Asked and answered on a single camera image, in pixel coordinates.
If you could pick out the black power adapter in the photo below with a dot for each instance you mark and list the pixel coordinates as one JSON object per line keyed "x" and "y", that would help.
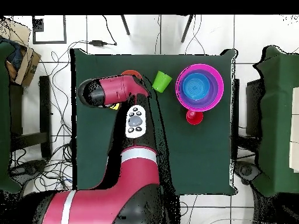
{"x": 97, "y": 43}

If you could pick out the black tripod leg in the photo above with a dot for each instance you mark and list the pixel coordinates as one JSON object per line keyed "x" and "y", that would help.
{"x": 125, "y": 24}
{"x": 187, "y": 28}

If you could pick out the black square frame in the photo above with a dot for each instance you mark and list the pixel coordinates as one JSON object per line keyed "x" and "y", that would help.
{"x": 49, "y": 42}

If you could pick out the green cup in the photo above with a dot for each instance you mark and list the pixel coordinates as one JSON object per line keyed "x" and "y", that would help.
{"x": 161, "y": 81}

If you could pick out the red cup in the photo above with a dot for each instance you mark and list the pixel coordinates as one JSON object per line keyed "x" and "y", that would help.
{"x": 195, "y": 119}

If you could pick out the blue bowl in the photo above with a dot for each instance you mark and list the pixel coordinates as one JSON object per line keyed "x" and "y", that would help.
{"x": 195, "y": 86}

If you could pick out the green covered table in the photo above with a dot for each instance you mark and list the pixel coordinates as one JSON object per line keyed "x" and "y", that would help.
{"x": 278, "y": 116}
{"x": 4, "y": 116}

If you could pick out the grey chair base with knob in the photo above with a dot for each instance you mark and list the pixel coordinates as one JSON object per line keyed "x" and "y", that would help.
{"x": 30, "y": 168}

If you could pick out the purple bowl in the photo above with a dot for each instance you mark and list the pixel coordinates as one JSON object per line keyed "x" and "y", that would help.
{"x": 201, "y": 103}

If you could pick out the dark green table cloth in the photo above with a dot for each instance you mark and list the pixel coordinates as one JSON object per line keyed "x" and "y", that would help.
{"x": 198, "y": 151}

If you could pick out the cardboard box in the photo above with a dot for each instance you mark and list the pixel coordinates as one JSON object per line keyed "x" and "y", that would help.
{"x": 25, "y": 70}

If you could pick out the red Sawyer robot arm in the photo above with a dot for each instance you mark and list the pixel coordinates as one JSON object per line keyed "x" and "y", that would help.
{"x": 130, "y": 186}

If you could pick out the yellow cup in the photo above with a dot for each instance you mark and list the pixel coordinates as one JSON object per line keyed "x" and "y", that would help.
{"x": 115, "y": 107}

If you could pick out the orange bowl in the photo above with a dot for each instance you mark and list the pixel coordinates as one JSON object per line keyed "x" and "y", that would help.
{"x": 130, "y": 72}

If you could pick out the pink bowl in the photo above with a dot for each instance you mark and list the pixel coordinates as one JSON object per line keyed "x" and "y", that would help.
{"x": 210, "y": 68}

